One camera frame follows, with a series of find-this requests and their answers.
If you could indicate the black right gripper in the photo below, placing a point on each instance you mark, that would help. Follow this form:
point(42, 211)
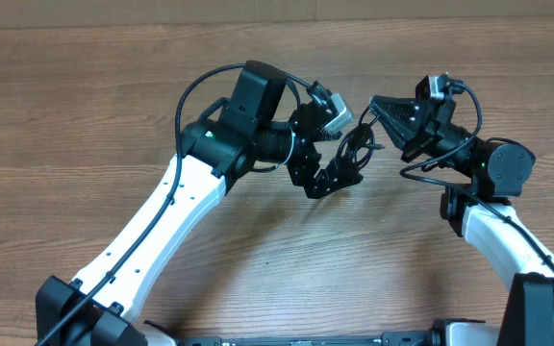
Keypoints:
point(416, 115)

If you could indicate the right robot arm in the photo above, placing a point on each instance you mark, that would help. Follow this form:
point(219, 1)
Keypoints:
point(479, 178)

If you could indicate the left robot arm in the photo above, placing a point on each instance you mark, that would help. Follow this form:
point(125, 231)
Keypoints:
point(272, 119)

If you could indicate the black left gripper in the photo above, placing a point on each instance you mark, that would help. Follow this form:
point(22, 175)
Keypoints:
point(321, 185)

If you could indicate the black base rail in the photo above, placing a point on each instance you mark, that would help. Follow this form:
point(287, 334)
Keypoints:
point(301, 340)

